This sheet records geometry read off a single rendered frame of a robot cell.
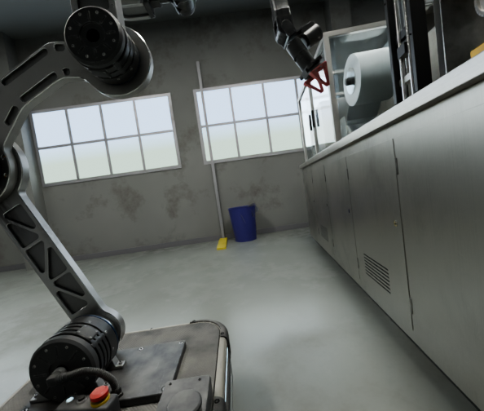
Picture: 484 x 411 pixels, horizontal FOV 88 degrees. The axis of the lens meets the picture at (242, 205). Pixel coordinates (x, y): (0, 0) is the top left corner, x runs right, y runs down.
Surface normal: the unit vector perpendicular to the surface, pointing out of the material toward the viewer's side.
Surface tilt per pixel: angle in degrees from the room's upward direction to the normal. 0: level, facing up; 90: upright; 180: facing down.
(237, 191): 90
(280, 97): 90
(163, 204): 90
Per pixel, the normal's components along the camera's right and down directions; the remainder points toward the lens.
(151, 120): 0.04, 0.05
